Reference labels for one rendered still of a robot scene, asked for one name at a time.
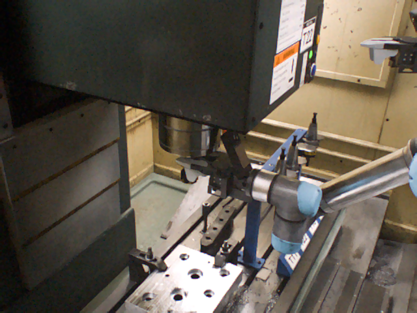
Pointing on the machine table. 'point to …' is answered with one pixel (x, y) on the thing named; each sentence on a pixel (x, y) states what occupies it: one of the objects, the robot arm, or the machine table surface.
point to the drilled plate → (221, 295)
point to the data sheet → (290, 23)
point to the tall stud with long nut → (205, 215)
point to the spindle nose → (187, 137)
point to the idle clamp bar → (208, 246)
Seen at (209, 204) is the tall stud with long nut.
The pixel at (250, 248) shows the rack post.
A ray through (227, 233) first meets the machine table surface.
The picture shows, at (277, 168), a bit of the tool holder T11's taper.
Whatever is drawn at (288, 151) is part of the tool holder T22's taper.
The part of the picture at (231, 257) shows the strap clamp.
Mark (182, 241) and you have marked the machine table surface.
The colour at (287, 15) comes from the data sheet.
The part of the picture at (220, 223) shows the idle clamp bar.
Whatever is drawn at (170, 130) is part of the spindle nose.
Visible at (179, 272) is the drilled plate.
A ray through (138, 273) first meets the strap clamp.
